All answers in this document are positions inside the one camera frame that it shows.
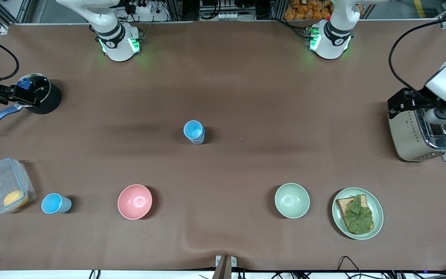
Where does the beige chrome toaster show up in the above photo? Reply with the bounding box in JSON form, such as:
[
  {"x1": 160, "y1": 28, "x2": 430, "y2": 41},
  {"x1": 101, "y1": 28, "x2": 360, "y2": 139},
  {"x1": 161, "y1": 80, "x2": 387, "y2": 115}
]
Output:
[{"x1": 387, "y1": 107, "x2": 446, "y2": 162}]

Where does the black pot blue handle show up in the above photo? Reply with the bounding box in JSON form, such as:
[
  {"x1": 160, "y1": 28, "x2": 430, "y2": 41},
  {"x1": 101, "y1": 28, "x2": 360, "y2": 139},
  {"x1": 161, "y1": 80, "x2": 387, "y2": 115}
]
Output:
[{"x1": 0, "y1": 73, "x2": 62, "y2": 133}]

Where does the toast slice under lettuce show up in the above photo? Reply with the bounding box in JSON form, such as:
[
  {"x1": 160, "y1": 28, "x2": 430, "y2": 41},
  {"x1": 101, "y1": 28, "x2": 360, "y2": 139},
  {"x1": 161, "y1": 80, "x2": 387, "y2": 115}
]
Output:
[{"x1": 336, "y1": 195, "x2": 374, "y2": 235}]

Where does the white power strip with plugs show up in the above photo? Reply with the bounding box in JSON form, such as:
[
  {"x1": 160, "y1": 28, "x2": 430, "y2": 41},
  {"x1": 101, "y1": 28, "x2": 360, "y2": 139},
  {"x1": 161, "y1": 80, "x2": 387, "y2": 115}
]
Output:
[{"x1": 127, "y1": 1, "x2": 153, "y2": 15}]

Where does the pale green plate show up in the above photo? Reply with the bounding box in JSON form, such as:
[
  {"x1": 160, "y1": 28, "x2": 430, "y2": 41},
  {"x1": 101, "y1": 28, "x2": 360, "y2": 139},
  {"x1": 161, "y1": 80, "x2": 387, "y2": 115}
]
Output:
[{"x1": 332, "y1": 188, "x2": 384, "y2": 240}]

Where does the brown table cloth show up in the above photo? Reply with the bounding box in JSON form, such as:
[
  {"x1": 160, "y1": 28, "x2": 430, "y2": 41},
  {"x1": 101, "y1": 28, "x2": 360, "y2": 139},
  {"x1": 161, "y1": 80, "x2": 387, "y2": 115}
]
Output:
[{"x1": 0, "y1": 20, "x2": 446, "y2": 272}]

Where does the glass lid blue knob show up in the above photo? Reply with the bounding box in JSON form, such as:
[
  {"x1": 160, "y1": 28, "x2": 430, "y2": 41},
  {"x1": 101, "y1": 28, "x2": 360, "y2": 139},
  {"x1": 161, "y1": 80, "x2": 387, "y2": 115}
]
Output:
[{"x1": 13, "y1": 74, "x2": 51, "y2": 108}]

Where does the blue plastic cup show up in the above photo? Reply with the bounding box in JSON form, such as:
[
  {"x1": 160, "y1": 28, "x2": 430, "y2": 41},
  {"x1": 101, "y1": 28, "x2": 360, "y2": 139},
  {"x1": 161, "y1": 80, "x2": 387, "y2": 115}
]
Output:
[
  {"x1": 41, "y1": 193, "x2": 72, "y2": 214},
  {"x1": 188, "y1": 129, "x2": 206, "y2": 145},
  {"x1": 183, "y1": 120, "x2": 204, "y2": 140}
]

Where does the pink bowl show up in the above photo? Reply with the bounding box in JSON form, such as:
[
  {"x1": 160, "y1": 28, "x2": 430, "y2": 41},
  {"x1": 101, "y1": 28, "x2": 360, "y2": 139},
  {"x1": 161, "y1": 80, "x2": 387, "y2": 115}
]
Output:
[{"x1": 117, "y1": 184, "x2": 153, "y2": 220}]

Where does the looped black cable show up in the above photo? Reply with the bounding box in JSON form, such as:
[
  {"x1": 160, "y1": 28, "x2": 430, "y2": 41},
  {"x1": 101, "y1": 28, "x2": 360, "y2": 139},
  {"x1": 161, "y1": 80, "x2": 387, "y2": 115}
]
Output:
[{"x1": 337, "y1": 255, "x2": 364, "y2": 274}]

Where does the bag of orange snacks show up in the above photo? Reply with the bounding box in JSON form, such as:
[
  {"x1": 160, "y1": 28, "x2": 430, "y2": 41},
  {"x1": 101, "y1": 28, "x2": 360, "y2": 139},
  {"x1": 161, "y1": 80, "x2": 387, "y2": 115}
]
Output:
[{"x1": 284, "y1": 0, "x2": 334, "y2": 21}]

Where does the orange round food piece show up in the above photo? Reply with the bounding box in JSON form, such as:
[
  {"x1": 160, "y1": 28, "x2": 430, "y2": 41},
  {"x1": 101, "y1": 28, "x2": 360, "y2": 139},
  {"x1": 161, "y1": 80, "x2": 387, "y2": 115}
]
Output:
[{"x1": 3, "y1": 190, "x2": 29, "y2": 208}]

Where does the pale green bowl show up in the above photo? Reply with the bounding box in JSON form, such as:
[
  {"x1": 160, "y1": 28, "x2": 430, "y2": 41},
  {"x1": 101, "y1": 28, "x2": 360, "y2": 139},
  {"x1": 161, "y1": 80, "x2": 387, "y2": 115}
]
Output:
[{"x1": 274, "y1": 183, "x2": 310, "y2": 219}]

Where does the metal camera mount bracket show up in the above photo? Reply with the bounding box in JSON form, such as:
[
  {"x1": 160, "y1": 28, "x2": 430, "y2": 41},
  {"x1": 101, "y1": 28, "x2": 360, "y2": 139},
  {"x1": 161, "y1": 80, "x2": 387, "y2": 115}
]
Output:
[{"x1": 215, "y1": 255, "x2": 237, "y2": 279}]

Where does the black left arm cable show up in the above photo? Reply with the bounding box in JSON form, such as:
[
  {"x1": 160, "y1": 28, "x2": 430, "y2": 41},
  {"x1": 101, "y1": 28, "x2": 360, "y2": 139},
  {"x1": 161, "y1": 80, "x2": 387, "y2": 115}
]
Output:
[{"x1": 388, "y1": 17, "x2": 446, "y2": 92}]

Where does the green lettuce leaf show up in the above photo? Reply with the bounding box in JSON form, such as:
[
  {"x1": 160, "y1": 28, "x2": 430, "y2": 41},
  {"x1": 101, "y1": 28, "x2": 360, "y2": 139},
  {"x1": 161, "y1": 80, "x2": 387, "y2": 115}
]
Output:
[{"x1": 342, "y1": 195, "x2": 374, "y2": 234}]

